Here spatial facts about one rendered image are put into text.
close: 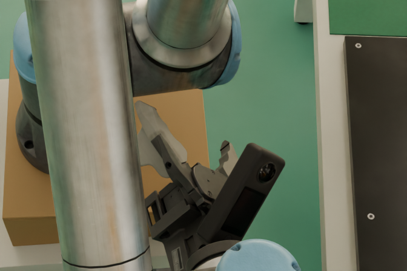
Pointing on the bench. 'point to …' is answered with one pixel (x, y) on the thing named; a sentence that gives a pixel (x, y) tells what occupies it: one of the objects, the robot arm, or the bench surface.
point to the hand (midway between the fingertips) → (186, 117)
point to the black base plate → (378, 149)
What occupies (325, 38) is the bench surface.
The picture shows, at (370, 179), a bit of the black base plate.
